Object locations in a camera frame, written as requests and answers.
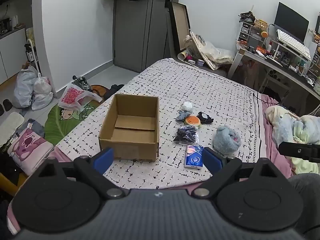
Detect black cable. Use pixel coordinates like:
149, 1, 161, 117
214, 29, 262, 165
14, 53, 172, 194
252, 92, 278, 103

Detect black framed board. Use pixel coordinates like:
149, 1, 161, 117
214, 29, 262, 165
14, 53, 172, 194
167, 1, 192, 53

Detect folded blue grey jeans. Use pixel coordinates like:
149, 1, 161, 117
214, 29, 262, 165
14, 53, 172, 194
24, 118, 46, 138

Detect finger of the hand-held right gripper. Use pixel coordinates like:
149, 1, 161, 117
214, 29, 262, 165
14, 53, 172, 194
278, 141, 320, 166

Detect green cartoon floor rug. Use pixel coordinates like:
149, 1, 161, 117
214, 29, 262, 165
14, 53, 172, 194
44, 97, 101, 146

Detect black lace eye mask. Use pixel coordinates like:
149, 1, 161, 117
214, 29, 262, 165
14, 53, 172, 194
197, 112, 214, 124

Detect brown cardboard box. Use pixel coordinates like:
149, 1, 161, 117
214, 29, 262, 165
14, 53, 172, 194
98, 93, 160, 162

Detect blue grey sock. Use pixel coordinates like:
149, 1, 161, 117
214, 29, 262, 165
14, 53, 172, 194
176, 111, 192, 123

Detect person's grey clothed leg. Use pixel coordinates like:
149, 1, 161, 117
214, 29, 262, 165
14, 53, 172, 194
287, 173, 320, 240

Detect large grey plastic bag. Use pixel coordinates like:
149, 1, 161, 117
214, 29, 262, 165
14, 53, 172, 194
12, 65, 38, 109

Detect pair of black slippers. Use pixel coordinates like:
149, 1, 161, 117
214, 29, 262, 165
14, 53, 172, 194
0, 99, 13, 116

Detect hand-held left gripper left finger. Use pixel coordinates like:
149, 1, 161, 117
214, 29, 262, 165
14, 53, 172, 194
37, 147, 129, 201

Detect white legged desk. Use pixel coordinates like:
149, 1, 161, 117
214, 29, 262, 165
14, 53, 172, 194
226, 39, 320, 102

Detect white keyboard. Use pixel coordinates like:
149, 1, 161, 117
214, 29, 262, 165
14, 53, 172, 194
276, 29, 311, 61

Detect round orange floor mat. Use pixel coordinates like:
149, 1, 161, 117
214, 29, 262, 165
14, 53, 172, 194
89, 85, 110, 98

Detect red printed plastic bag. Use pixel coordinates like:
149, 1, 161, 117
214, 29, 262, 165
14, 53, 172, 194
58, 83, 103, 113

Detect black clear-wrapped packet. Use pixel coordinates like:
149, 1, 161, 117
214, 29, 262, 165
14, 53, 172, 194
173, 125, 199, 145

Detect black clothing on floor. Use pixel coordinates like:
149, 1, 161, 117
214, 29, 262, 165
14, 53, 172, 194
103, 84, 125, 100

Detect grey desktop drawer organizer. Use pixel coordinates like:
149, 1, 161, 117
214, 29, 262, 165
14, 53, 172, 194
238, 21, 266, 48

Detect flat white plastic bag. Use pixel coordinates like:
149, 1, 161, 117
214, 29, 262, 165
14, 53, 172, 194
31, 92, 54, 111

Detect white cabinet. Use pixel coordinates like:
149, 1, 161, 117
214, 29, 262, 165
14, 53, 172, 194
0, 26, 28, 85

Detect white insole pad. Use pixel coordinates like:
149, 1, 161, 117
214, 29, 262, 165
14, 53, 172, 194
0, 112, 25, 146

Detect dark grey door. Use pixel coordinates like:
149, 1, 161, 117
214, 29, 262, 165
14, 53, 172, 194
112, 0, 182, 73

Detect orange burger plush toy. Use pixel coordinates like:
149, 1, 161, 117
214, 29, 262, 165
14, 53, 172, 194
184, 115, 201, 127

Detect tied white plastic bag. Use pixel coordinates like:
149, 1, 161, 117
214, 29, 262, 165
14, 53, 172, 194
33, 76, 52, 96

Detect beige tote bag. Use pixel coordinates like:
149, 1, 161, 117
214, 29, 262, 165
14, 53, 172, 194
190, 32, 236, 71

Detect pale blue yellow blanket heap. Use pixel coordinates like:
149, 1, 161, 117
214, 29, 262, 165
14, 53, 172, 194
265, 105, 320, 175

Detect pair of grey sneakers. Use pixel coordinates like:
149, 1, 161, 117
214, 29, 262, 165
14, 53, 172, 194
72, 75, 92, 91

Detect fluffy light blue plush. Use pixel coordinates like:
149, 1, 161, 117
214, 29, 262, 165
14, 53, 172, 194
212, 126, 242, 155

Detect black pump bottle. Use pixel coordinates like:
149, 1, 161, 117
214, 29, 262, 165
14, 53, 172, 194
24, 43, 34, 62

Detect pink cartoon cushion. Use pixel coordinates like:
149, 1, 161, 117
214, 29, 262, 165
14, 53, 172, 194
7, 127, 55, 176

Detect pink bed sheet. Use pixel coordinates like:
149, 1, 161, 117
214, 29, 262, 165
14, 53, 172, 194
7, 94, 293, 233

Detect white standing pole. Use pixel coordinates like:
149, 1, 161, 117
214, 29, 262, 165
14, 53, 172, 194
27, 38, 42, 77

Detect clear drinking bottle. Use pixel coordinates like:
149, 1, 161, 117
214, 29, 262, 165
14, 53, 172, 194
184, 34, 194, 50

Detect blue tissue pack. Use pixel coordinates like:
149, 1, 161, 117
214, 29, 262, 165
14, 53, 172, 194
184, 144, 206, 169

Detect black computer monitor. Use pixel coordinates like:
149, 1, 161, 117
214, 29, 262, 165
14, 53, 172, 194
274, 2, 310, 43

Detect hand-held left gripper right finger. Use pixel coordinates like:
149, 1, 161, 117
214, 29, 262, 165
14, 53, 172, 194
191, 147, 283, 198

